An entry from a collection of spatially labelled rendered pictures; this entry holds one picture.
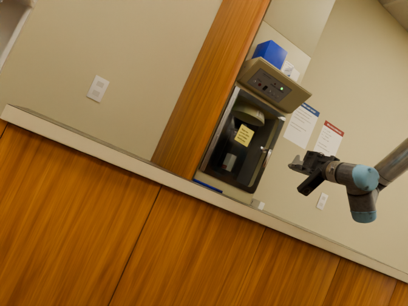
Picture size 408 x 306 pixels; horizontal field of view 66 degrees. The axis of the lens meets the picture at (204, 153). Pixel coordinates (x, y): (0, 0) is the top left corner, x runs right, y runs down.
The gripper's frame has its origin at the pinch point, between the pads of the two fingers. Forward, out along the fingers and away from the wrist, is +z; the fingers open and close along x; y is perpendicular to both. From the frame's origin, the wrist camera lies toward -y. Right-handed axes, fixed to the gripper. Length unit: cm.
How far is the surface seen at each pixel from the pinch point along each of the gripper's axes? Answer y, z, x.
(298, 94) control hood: 33.3, 13.3, 0.8
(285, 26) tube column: 61, 22, 16
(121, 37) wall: 29, 65, 74
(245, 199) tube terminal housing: -18.7, 22.6, -2.0
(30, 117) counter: -22, -8, 90
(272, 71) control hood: 34.4, 12.0, 18.3
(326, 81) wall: 77, 66, -55
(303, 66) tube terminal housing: 51, 23, -3
